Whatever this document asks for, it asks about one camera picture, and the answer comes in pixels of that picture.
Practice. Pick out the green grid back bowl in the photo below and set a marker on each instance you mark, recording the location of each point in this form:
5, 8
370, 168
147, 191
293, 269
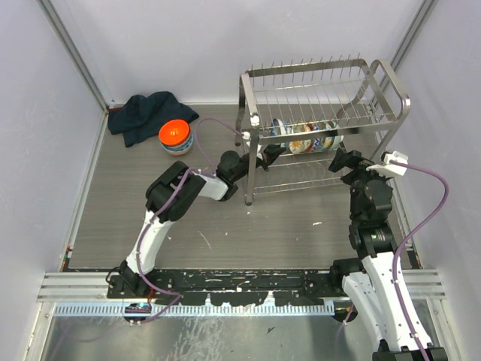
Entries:
337, 139

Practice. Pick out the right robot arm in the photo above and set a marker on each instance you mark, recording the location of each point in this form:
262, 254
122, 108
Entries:
374, 280

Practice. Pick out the orange floral back bowl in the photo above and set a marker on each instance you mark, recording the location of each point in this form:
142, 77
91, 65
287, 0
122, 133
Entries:
303, 145

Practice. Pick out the aluminium frame rail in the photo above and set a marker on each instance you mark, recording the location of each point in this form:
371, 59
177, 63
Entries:
88, 286

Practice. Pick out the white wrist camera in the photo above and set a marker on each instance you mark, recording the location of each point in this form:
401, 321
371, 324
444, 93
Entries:
394, 165
246, 139

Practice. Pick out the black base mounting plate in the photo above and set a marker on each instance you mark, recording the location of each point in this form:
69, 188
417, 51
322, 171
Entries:
234, 287

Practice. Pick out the plain orange bowl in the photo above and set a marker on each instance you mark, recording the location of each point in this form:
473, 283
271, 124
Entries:
174, 133

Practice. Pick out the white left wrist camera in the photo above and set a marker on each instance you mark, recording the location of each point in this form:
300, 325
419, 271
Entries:
246, 139

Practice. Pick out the stainless steel dish rack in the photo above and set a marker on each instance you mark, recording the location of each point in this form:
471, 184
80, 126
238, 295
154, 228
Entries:
367, 99

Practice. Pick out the blue swirl back bowl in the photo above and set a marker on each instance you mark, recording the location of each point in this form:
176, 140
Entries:
279, 128

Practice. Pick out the dark blue crumpled cloth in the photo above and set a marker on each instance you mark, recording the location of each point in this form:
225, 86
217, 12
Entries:
143, 116

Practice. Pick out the blue white floral bowl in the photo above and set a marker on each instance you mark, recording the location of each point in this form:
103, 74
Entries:
187, 143

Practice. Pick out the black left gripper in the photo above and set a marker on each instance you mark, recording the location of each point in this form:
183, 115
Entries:
270, 155

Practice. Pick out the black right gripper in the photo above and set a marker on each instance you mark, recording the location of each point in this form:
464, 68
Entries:
352, 159

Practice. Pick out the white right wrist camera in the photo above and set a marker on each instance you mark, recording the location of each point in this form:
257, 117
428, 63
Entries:
394, 165

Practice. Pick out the slotted cable duct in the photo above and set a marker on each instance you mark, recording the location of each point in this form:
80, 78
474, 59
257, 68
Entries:
142, 309

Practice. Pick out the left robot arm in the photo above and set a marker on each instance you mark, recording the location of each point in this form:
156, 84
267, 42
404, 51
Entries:
169, 198

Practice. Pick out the yellow orange back bowl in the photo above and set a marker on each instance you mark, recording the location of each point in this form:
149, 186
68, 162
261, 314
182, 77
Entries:
326, 143

